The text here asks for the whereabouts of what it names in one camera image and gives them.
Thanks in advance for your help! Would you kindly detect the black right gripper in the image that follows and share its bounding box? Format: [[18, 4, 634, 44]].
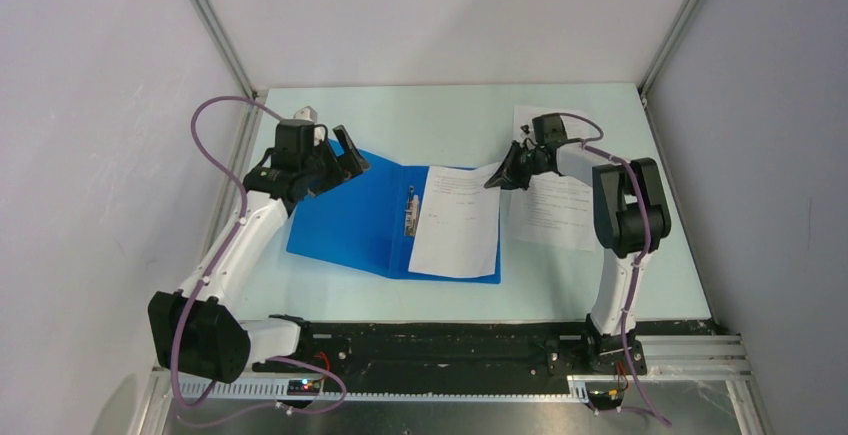
[[484, 140, 547, 191]]

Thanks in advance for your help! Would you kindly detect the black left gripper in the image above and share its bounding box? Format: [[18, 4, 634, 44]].
[[300, 126, 369, 198]]

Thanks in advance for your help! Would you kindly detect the blue plastic folder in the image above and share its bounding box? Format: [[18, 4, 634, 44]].
[[286, 140, 502, 286]]

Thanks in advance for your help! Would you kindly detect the white paper sheet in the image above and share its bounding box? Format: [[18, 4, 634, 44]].
[[507, 172, 597, 252], [408, 164, 500, 279], [512, 105, 600, 148]]

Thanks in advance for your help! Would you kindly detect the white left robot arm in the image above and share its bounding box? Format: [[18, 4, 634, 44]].
[[148, 120, 370, 383]]

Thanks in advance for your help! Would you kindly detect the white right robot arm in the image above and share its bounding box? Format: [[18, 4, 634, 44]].
[[485, 112, 672, 373]]

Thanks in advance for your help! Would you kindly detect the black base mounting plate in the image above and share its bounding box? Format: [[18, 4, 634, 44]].
[[251, 321, 651, 397]]

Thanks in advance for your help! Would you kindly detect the left controller board with leds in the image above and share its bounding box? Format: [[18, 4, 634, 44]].
[[286, 379, 323, 397]]

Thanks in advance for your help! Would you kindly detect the controller board with leds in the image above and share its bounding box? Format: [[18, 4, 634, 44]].
[[286, 379, 323, 397], [586, 387, 624, 411]]

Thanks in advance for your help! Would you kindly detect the right controller board with leds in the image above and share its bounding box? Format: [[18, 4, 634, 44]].
[[586, 387, 624, 411]]

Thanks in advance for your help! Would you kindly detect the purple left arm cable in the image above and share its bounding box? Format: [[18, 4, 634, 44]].
[[168, 95, 349, 430]]

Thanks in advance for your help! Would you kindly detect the grey slotted cable duct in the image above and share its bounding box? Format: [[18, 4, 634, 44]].
[[175, 378, 591, 403]]

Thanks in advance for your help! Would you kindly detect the left aluminium frame post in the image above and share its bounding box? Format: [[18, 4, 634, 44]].
[[189, 0, 257, 98]]

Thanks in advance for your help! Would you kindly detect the aluminium frame post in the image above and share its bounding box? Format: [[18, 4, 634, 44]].
[[189, 0, 257, 98], [638, 0, 706, 105]]

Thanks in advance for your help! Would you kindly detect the right aluminium frame post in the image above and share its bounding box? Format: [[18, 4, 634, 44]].
[[638, 0, 706, 105]]

